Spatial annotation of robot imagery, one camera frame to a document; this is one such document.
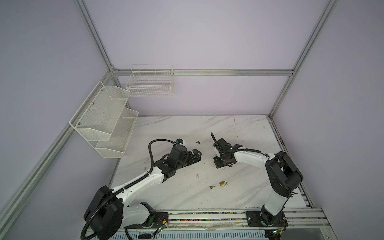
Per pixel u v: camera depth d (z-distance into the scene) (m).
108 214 0.40
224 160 0.68
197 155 0.73
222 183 0.86
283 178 0.47
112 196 0.41
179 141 0.76
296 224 0.74
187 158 0.65
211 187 0.84
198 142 1.04
